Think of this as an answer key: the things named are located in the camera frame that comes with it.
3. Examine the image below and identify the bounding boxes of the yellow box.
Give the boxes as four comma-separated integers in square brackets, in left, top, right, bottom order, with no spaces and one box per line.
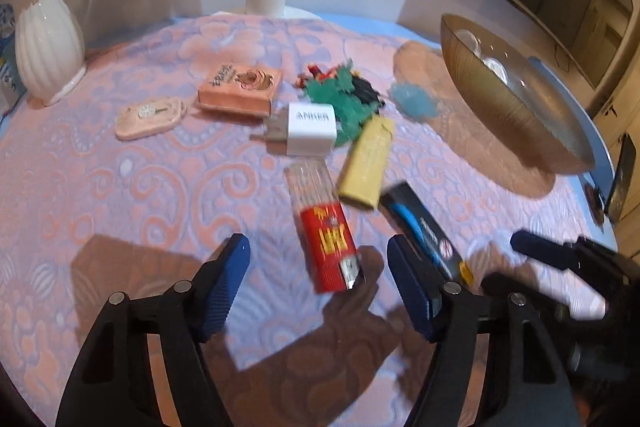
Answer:
[336,116,396,212]

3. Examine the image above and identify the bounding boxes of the small dark brown object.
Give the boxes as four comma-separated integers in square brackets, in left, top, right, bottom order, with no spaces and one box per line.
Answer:
[585,184,608,225]

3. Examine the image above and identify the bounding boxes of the peach oval packet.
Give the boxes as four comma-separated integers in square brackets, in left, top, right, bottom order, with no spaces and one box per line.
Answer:
[115,97,188,142]

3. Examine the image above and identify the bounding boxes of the black flat device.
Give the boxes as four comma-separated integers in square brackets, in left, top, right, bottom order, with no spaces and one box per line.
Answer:
[602,134,638,223]

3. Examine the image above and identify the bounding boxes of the pink patterned tablecloth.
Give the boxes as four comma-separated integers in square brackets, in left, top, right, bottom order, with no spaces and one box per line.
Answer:
[0,14,618,427]

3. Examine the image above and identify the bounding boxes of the white charger plug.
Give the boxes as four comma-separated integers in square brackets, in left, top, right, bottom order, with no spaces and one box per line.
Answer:
[250,102,337,156]

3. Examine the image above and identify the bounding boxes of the peach printed box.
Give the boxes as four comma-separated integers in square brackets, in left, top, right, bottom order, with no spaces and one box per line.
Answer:
[195,62,283,120]

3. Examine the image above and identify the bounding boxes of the green plastic toy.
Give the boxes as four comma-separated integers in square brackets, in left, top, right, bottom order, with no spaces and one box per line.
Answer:
[302,59,378,145]

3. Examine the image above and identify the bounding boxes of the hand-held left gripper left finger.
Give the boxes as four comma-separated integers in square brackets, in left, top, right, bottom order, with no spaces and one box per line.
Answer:
[55,233,251,427]

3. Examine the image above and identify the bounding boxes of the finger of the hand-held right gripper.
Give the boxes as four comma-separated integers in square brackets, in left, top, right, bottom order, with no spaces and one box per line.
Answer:
[510,229,621,280]
[482,272,608,323]

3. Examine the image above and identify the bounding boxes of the black box with blue stripe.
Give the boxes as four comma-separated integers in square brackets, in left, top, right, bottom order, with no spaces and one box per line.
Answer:
[379,183,475,288]

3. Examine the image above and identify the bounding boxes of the red and clear box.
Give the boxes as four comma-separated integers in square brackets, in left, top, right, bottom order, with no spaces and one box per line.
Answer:
[284,162,366,294]

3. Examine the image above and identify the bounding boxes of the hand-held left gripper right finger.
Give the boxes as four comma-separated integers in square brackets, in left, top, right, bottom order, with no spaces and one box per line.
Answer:
[386,234,583,427]

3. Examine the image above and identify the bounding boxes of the white ribbed vase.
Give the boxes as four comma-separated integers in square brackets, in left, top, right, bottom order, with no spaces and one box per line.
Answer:
[15,0,87,106]

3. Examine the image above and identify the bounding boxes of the teal fuzzy toy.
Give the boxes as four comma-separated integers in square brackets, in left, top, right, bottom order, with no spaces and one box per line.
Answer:
[389,82,441,120]

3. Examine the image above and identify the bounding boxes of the amber ribbed glass bowl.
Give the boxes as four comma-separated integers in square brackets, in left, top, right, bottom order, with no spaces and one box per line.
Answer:
[440,13,597,174]

